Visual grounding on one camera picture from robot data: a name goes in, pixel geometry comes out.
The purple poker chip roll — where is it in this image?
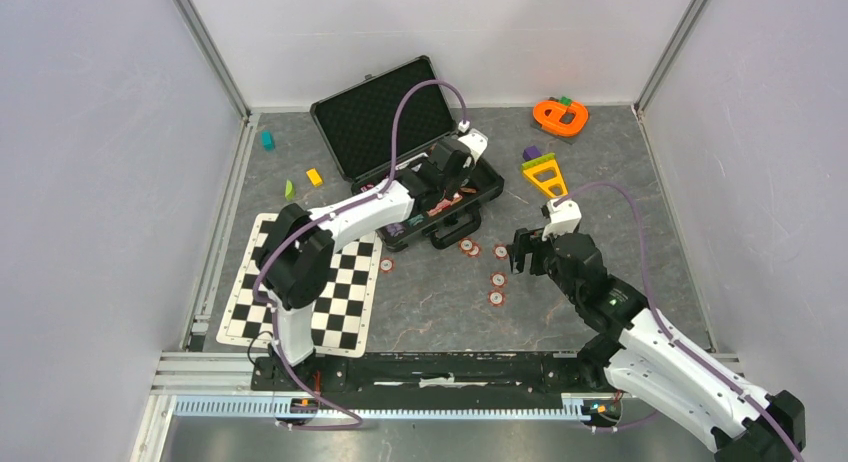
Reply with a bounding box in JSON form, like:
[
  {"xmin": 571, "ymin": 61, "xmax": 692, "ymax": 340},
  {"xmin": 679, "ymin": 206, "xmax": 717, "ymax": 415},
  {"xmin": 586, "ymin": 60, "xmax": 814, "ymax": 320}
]
[{"xmin": 385, "ymin": 223, "xmax": 406, "ymax": 238}]

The black poker carrying case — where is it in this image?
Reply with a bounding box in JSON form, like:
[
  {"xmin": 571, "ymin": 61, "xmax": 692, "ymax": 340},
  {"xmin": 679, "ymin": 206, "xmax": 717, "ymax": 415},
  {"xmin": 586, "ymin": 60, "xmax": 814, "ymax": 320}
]
[{"xmin": 310, "ymin": 55, "xmax": 504, "ymax": 252}]

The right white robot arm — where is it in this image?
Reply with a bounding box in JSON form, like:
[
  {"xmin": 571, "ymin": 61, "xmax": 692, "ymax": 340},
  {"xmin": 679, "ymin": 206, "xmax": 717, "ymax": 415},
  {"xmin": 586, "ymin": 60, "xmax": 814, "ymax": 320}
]
[{"xmin": 507, "ymin": 198, "xmax": 806, "ymax": 461}]

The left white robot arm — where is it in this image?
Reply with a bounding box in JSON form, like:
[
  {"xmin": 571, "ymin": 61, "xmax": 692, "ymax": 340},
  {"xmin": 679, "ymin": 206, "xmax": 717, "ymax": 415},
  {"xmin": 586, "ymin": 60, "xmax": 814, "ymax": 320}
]
[{"xmin": 253, "ymin": 129, "xmax": 488, "ymax": 390}]

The red playing card deck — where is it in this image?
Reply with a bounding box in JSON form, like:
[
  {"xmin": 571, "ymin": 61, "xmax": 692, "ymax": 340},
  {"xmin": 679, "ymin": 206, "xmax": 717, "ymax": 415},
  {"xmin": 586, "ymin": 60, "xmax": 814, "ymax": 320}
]
[{"xmin": 427, "ymin": 194, "xmax": 463, "ymax": 217}]

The teal poker chip roll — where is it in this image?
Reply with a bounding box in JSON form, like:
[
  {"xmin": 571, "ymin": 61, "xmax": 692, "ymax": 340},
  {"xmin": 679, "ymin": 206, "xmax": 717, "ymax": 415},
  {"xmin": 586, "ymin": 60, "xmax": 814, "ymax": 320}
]
[{"xmin": 406, "ymin": 214, "xmax": 425, "ymax": 227}]

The purple toy block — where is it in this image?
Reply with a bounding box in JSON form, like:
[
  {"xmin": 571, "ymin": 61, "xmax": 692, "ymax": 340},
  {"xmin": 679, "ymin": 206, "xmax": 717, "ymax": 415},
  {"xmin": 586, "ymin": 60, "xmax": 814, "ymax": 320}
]
[{"xmin": 522, "ymin": 145, "xmax": 542, "ymax": 162}]

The yellow toy block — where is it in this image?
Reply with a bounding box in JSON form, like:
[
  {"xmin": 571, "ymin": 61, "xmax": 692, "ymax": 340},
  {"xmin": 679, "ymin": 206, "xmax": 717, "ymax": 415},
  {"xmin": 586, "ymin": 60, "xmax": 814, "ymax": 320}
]
[{"xmin": 306, "ymin": 168, "xmax": 323, "ymax": 187}]

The orange toy track piece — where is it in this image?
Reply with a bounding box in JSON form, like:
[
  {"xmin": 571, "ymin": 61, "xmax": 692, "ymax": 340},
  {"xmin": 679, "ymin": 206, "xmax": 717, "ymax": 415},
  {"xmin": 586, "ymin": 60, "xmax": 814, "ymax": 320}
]
[{"xmin": 532, "ymin": 97, "xmax": 589, "ymax": 138}]

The green half-round block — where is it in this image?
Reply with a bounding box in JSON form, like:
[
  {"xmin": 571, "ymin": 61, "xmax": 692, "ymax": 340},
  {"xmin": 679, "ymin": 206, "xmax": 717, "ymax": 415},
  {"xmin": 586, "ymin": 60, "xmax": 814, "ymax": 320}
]
[{"xmin": 284, "ymin": 180, "xmax": 296, "ymax": 201}]

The black white chessboard mat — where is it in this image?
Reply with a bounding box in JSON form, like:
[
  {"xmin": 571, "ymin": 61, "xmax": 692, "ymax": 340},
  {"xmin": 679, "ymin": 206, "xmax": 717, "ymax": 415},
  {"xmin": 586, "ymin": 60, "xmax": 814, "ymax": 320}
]
[{"xmin": 216, "ymin": 213, "xmax": 383, "ymax": 358}]

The teal toy block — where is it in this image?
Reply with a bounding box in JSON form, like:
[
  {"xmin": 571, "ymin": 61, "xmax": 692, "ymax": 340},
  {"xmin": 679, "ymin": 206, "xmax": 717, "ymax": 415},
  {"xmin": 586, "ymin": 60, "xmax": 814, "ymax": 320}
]
[{"xmin": 260, "ymin": 131, "xmax": 275, "ymax": 151}]

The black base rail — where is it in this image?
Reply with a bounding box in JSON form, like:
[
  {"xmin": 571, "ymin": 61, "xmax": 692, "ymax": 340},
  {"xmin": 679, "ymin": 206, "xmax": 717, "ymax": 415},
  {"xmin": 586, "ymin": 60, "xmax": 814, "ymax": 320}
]
[{"xmin": 250, "ymin": 352, "xmax": 615, "ymax": 419}]

